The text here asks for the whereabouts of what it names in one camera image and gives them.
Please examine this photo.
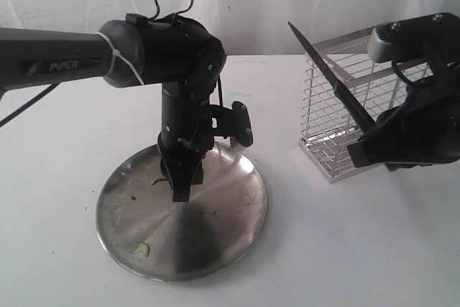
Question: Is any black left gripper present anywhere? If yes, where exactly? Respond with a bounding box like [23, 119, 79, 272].
[158, 82, 215, 202]

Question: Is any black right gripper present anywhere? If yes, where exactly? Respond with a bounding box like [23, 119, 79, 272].
[347, 58, 459, 169]

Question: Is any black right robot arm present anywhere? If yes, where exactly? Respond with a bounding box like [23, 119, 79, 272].
[347, 66, 459, 170]

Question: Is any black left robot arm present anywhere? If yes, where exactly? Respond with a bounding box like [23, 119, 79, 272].
[1, 14, 226, 202]

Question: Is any small green vegetable slice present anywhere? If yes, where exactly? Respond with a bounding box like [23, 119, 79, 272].
[135, 242, 151, 257]

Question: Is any round steel plate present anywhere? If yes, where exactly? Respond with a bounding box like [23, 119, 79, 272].
[96, 143, 269, 282]

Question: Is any chrome wire utensil holder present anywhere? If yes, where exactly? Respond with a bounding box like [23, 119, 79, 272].
[298, 28, 410, 185]

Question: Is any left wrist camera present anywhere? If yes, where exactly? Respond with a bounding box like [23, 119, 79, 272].
[210, 101, 254, 148]

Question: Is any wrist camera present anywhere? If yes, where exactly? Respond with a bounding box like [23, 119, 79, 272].
[367, 12, 459, 63]
[210, 101, 254, 148]

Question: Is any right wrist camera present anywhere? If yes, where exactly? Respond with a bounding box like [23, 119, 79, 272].
[367, 12, 459, 63]

